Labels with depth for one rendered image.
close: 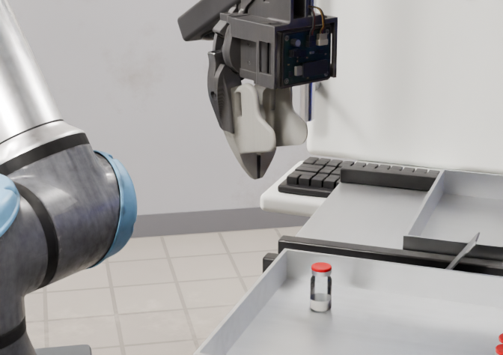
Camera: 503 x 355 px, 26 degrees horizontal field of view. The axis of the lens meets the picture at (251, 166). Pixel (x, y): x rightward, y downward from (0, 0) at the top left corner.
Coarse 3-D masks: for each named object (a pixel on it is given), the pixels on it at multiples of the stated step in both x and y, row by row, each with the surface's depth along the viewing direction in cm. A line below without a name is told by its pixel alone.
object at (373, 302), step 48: (288, 288) 115; (336, 288) 115; (384, 288) 115; (432, 288) 113; (480, 288) 111; (240, 336) 105; (288, 336) 105; (336, 336) 105; (384, 336) 105; (432, 336) 105; (480, 336) 105
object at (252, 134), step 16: (240, 96) 94; (256, 96) 93; (240, 112) 95; (256, 112) 93; (240, 128) 95; (256, 128) 94; (240, 144) 96; (256, 144) 94; (272, 144) 92; (240, 160) 97; (256, 160) 98; (256, 176) 98
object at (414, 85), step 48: (336, 0) 180; (384, 0) 177; (432, 0) 174; (480, 0) 171; (384, 48) 179; (432, 48) 176; (480, 48) 173; (336, 96) 184; (384, 96) 181; (432, 96) 178; (480, 96) 176; (336, 144) 187; (384, 144) 184; (432, 144) 181; (480, 144) 178
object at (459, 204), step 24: (432, 192) 136; (456, 192) 145; (480, 192) 144; (432, 216) 137; (456, 216) 137; (480, 216) 137; (408, 240) 121; (432, 240) 120; (456, 240) 120; (480, 240) 129
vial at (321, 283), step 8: (312, 272) 109; (328, 272) 109; (312, 280) 109; (320, 280) 109; (328, 280) 109; (312, 288) 110; (320, 288) 109; (328, 288) 109; (312, 296) 110; (320, 296) 109; (328, 296) 110; (312, 304) 110; (320, 304) 110; (328, 304) 110
